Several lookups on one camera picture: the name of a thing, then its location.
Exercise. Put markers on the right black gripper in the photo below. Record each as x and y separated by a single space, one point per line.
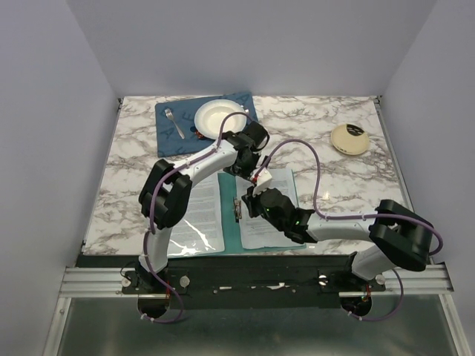
250 201

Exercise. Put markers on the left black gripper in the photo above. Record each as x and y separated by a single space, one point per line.
245 174

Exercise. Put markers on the teal paper folder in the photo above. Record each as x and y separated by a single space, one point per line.
254 235

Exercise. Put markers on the single printed paper sheet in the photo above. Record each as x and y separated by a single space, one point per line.
200 230

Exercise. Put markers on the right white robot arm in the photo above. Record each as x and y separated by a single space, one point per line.
400 238

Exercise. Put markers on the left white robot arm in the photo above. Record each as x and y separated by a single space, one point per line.
164 198

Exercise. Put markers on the metal folder clip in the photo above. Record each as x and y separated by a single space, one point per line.
237 209

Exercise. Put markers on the white round bowl plate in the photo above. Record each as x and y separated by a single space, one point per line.
210 116

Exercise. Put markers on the small red dark object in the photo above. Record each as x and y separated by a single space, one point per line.
197 133

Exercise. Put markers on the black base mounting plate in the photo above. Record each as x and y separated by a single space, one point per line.
239 282

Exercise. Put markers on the blue cloth placemat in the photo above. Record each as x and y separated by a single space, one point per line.
187 126

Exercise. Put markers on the silver fork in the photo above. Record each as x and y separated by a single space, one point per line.
170 117

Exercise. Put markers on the beige small dish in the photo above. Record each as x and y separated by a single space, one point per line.
350 139

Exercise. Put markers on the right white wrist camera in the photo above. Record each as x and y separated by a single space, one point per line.
261 179

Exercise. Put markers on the aluminium rail frame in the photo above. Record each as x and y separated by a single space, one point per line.
94 317

